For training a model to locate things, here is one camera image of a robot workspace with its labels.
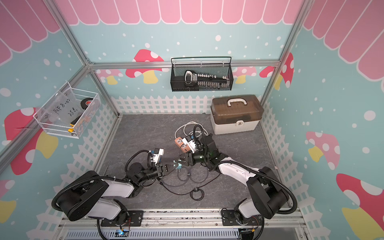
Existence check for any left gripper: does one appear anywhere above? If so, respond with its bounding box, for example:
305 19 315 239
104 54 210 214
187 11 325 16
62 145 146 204
137 162 179 183

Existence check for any teal usb charger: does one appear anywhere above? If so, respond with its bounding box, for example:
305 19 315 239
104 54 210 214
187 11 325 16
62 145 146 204
174 161 183 172

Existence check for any black usb cable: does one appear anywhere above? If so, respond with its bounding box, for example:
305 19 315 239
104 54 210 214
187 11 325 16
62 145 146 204
158 167 221 202

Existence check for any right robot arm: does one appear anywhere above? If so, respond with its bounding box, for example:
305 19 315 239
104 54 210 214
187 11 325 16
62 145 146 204
175 135 298 225

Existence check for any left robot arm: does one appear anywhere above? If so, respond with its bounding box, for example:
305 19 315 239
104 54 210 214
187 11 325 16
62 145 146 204
51 149 178 225

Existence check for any orange power strip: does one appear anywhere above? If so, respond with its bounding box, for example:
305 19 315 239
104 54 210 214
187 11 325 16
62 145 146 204
175 137 191 153

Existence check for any white storage box brown lid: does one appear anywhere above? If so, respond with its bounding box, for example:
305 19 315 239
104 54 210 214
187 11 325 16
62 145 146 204
211 95 264 135

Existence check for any socket bit set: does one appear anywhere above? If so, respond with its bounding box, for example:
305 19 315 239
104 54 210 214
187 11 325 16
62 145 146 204
183 71 232 91

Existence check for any yellow black utility knife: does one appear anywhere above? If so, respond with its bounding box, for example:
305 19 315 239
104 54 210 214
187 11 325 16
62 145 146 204
68 116 84 135

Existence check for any black tape roll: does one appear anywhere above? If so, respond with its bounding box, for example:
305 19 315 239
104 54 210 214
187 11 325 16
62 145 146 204
81 98 93 110

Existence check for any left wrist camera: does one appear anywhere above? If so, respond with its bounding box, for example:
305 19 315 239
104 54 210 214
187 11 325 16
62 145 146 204
152 148 164 165

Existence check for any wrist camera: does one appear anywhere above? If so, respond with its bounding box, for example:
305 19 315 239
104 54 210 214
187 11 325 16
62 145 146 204
152 148 164 165
182 135 197 153

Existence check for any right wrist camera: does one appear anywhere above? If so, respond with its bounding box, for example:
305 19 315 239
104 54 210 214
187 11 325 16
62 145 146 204
182 135 197 153

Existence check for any white power strip cord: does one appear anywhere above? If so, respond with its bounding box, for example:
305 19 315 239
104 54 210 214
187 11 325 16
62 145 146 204
174 121 211 140

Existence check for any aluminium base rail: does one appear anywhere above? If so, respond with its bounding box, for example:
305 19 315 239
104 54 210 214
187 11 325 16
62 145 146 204
54 209 312 240

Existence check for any black wire mesh basket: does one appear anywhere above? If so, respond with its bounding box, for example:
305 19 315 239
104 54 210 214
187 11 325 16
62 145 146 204
170 57 234 92

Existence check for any clear acrylic wall bin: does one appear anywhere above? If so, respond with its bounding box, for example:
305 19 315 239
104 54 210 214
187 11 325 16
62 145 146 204
33 82 102 139

